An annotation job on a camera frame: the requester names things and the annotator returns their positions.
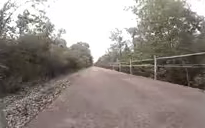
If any reddish-brown dirt path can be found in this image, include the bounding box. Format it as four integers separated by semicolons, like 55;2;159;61
24;65;205;128

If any row of bushes and trees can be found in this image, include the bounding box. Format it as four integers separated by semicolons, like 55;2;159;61
0;0;94;96

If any row of trees behind fence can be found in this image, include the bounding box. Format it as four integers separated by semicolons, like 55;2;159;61
94;0;205;92

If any leaf-covered verge strip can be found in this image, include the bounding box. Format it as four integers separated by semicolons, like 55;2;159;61
0;73;78;128

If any wooden rail fence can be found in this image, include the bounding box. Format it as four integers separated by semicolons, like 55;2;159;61
104;50;205;88

